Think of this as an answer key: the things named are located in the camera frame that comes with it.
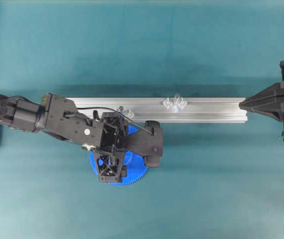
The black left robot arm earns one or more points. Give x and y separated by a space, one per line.
19 113

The large blue plastic gear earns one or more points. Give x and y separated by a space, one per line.
135 165

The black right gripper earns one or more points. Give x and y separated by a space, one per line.
269 92

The long aluminium extrusion rail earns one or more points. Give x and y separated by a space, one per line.
198 110

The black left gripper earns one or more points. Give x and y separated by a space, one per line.
63 121

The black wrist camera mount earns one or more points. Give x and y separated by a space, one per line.
145 144

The long steel shaft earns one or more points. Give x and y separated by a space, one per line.
176 100

